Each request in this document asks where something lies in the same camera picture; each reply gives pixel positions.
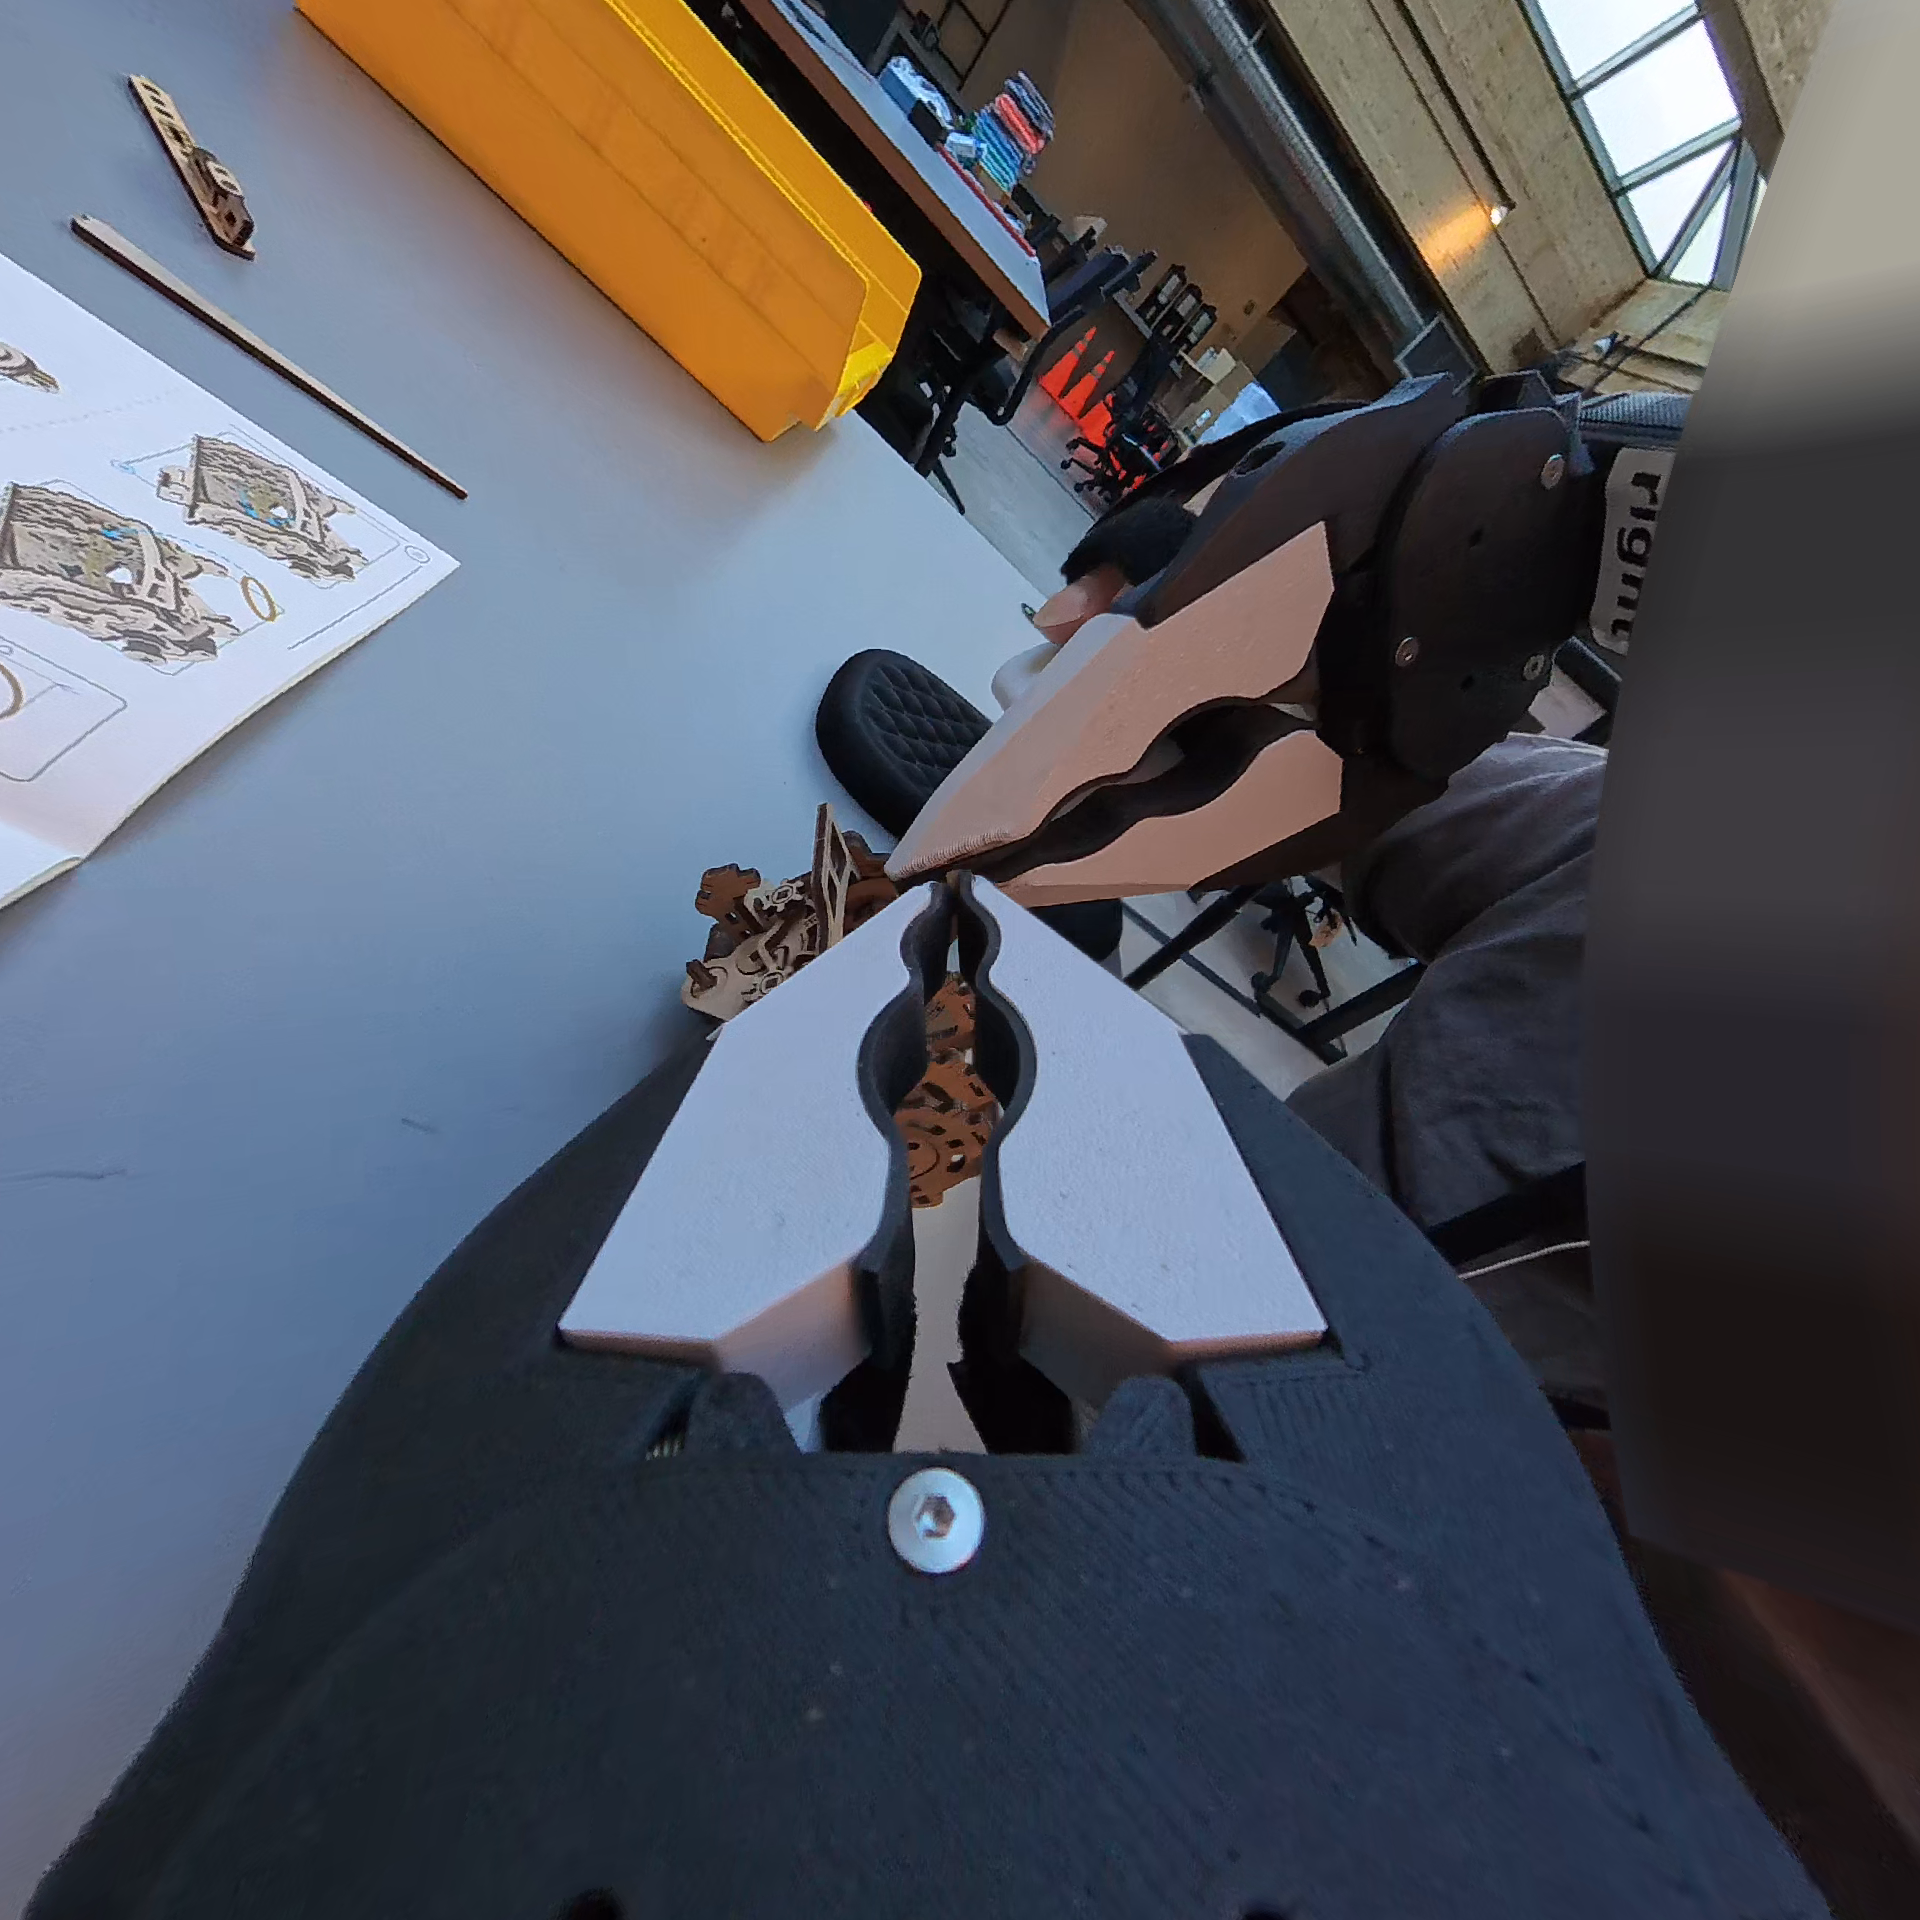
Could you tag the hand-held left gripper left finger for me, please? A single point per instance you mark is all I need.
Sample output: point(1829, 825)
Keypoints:
point(751, 1200)

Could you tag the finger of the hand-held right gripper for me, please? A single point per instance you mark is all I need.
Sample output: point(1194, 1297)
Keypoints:
point(1277, 819)
point(1186, 661)

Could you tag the thin wooden stick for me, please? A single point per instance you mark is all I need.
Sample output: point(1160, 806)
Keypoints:
point(271, 357)

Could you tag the background black office chairs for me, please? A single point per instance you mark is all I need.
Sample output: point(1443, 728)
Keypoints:
point(1118, 451)

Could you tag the stack of colourful cloths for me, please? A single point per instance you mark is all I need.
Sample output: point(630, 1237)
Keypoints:
point(1014, 134)

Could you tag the small wooden model part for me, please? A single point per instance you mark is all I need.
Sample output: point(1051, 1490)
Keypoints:
point(203, 181)

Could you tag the illustrated instruction booklet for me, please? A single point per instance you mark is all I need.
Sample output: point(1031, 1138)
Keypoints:
point(224, 674)

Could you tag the grey ceiling duct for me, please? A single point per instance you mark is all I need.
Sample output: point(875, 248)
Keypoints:
point(1277, 118)

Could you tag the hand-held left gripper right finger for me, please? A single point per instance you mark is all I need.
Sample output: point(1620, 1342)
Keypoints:
point(1142, 1200)

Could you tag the black chair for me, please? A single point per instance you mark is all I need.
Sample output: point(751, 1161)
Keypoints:
point(901, 733)

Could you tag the person's right hand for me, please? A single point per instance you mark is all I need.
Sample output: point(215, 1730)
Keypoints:
point(1080, 603)

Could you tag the yellow plastic bin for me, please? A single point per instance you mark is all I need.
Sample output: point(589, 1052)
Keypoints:
point(630, 181)

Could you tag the skylight window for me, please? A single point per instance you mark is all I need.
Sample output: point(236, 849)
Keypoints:
point(1651, 89)

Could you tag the grey background desk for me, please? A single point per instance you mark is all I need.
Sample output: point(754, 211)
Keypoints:
point(960, 224)

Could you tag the orange traffic cone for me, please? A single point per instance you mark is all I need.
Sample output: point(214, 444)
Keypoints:
point(1068, 382)

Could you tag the wooden mechanical model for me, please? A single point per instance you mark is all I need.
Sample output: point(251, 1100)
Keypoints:
point(764, 938)

